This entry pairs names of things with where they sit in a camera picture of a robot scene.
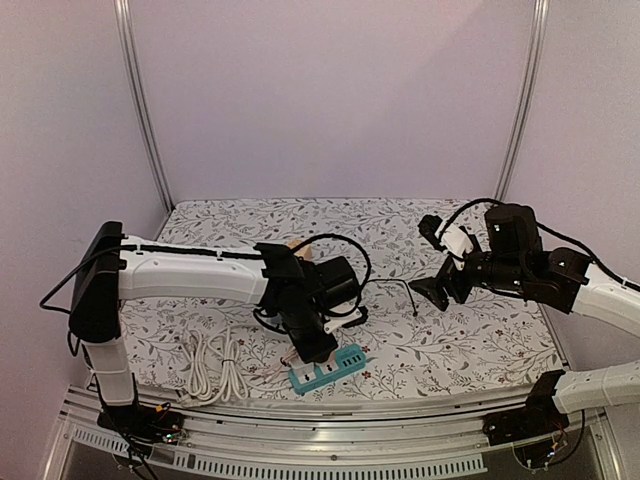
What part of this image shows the white power strip cable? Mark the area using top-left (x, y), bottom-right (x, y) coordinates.
top-left (177, 329), bottom-right (221, 406)

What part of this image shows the aluminium frame post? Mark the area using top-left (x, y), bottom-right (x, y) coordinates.
top-left (493, 0), bottom-right (550, 201)
top-left (114, 0), bottom-right (175, 213)

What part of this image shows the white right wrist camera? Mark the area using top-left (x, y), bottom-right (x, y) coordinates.
top-left (418, 215), bottom-right (474, 258)

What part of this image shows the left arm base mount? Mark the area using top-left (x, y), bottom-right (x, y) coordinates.
top-left (97, 402), bottom-right (185, 444)

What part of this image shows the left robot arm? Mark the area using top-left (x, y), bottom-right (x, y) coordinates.
top-left (39, 221), bottom-right (367, 434)

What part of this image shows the right aluminium frame post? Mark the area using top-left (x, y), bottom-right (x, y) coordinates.
top-left (493, 0), bottom-right (550, 201)

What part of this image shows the white teal strip cable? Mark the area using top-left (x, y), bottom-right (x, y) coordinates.
top-left (209, 329), bottom-right (294, 404)

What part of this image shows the left aluminium frame post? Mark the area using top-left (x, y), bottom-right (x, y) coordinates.
top-left (114, 0), bottom-right (175, 213)

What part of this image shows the teal power strip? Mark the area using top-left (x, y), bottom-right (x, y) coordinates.
top-left (288, 345), bottom-right (366, 395)

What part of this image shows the aluminium front rail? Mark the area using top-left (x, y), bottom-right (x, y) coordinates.
top-left (42, 386), bottom-right (631, 479)

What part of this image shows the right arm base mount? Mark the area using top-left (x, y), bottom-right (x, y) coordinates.
top-left (482, 403), bottom-right (569, 471)

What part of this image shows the beige cube socket adapter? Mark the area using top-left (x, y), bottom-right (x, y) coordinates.
top-left (287, 239), bottom-right (312, 261)

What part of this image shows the black charger cable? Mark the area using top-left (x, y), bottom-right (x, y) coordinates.
top-left (367, 279), bottom-right (421, 317)

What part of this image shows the white charger adapter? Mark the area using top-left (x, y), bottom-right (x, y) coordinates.
top-left (291, 362), bottom-right (315, 377)

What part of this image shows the floral table mat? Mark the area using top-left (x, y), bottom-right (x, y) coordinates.
top-left (121, 198), bottom-right (561, 403)

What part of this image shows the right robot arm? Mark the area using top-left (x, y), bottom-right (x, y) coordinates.
top-left (409, 201), bottom-right (639, 436)

